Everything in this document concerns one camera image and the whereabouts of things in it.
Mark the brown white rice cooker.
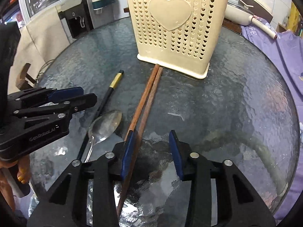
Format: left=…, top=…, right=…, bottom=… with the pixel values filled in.
left=238, top=0, right=280, bottom=24

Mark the water dispenser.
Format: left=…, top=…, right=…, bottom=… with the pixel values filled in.
left=57, top=0, right=94, bottom=39

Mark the purple floral cloth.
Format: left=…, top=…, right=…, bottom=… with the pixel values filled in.
left=240, top=19, right=303, bottom=218

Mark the white pot with lid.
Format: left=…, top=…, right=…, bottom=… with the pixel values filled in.
left=223, top=1, right=278, bottom=40

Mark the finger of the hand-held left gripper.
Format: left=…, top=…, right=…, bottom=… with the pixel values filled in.
left=7, top=86, right=85, bottom=107
left=13, top=93, right=98, bottom=124

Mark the teal wall holder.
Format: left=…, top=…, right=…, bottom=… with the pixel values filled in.
left=92, top=0, right=117, bottom=14

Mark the black chopstick with gold band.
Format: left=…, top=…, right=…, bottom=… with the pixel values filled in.
left=76, top=69, right=125, bottom=162

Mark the metal spoon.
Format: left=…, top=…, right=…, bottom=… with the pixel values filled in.
left=84, top=109, right=123, bottom=164

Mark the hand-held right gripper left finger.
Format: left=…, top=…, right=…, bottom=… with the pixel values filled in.
left=27, top=130, right=136, bottom=227

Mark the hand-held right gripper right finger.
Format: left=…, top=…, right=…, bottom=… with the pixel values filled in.
left=168, top=130, right=277, bottom=227

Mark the wooden counter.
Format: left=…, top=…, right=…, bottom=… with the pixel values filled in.
left=222, top=18, right=242, bottom=34

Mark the person's left hand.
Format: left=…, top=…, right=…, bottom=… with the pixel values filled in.
left=16, top=157, right=33, bottom=185

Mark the wooden stool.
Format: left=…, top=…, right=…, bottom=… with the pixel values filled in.
left=15, top=62, right=39, bottom=91

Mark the cream perforated utensil holder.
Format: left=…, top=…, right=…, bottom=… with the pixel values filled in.
left=123, top=0, right=232, bottom=80

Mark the brown wooden chopstick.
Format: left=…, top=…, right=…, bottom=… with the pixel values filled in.
left=116, top=66, right=164, bottom=219
left=124, top=64, right=160, bottom=138

